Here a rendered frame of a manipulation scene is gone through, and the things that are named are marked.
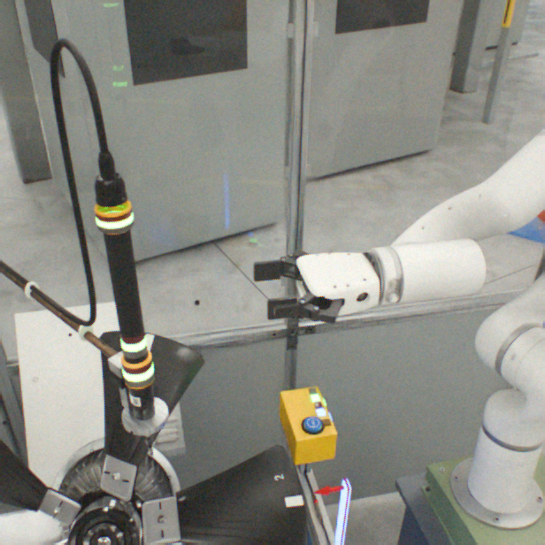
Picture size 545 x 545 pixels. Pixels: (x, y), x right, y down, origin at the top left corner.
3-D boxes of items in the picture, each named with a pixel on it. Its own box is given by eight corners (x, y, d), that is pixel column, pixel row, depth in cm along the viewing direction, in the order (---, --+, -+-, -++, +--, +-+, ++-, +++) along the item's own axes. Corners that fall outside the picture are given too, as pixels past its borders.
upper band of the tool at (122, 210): (91, 227, 72) (87, 206, 71) (119, 215, 75) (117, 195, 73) (111, 240, 70) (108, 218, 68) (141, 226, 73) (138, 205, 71)
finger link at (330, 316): (355, 321, 78) (313, 325, 77) (340, 287, 84) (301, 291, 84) (356, 314, 77) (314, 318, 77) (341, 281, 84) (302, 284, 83)
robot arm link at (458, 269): (376, 243, 90) (402, 249, 81) (455, 235, 93) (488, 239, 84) (379, 297, 92) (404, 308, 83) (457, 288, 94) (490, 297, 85)
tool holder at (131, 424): (105, 412, 92) (95, 365, 87) (142, 388, 97) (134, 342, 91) (141, 443, 87) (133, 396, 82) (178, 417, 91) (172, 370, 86)
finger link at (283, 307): (320, 326, 79) (272, 332, 78) (313, 311, 81) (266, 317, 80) (322, 306, 77) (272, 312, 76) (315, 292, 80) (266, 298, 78)
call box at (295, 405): (279, 419, 154) (279, 390, 148) (316, 413, 156) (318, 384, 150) (294, 470, 141) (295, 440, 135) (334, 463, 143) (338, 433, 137)
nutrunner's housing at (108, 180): (129, 429, 93) (80, 153, 67) (149, 415, 95) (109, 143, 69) (145, 442, 90) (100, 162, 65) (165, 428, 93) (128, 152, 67)
